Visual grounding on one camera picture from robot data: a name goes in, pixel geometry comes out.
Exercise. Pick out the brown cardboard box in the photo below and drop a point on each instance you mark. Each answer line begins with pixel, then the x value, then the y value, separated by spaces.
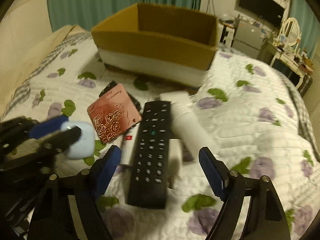
pixel 163 41

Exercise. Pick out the light blue earbuds case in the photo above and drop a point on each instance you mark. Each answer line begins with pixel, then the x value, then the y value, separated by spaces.
pixel 85 146

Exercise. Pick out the green curtain right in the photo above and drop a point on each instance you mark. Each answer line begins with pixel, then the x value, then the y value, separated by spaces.
pixel 308 23

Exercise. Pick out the small white red tube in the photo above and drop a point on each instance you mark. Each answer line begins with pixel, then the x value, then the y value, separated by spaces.
pixel 128 145

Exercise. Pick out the white dressing table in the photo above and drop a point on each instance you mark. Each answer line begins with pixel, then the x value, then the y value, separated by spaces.
pixel 284 63

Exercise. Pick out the red rose patterned box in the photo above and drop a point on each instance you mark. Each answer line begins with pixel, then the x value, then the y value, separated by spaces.
pixel 113 114

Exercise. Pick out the black wall television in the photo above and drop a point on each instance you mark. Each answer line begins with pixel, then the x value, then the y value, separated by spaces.
pixel 269 10

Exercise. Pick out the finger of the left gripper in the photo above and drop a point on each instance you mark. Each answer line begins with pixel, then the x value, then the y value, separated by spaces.
pixel 49 126
pixel 61 141

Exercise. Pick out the oval white vanity mirror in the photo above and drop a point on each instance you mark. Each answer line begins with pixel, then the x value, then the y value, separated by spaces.
pixel 290 33

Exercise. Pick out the white cylindrical bottle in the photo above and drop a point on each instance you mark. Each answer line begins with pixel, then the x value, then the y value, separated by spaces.
pixel 186 125

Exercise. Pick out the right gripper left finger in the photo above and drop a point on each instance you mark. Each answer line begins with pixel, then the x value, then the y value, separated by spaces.
pixel 52 216

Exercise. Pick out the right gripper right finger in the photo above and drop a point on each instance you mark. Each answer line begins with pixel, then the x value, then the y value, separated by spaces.
pixel 265 216

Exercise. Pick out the beige pillow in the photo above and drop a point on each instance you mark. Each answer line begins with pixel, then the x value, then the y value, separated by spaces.
pixel 16 69

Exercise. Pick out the black tv remote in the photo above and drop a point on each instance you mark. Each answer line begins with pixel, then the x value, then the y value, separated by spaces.
pixel 149 172

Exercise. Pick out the silver mini fridge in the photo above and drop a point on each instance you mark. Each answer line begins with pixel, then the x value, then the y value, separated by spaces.
pixel 247 39

